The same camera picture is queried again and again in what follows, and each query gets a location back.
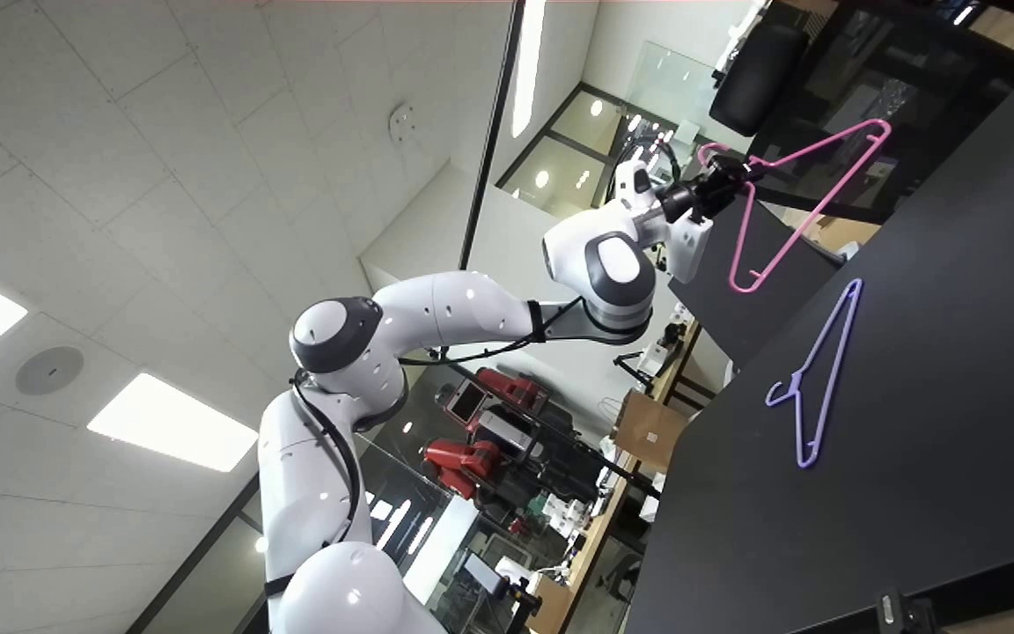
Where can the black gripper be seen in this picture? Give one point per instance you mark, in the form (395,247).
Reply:
(709,192)

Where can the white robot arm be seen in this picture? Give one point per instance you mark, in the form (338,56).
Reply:
(352,370)

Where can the purple clothes hanger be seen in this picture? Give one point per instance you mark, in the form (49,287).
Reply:
(811,387)

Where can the black upright panel board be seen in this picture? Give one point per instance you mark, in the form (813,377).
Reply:
(737,300)

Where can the black office chair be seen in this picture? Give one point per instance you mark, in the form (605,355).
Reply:
(757,75)

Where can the cardboard box on desk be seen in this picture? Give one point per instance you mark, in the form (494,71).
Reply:
(648,431)

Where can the red robot in background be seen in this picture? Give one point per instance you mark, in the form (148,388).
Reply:
(513,435)

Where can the black rail stand pole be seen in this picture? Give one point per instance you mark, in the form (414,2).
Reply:
(504,75)

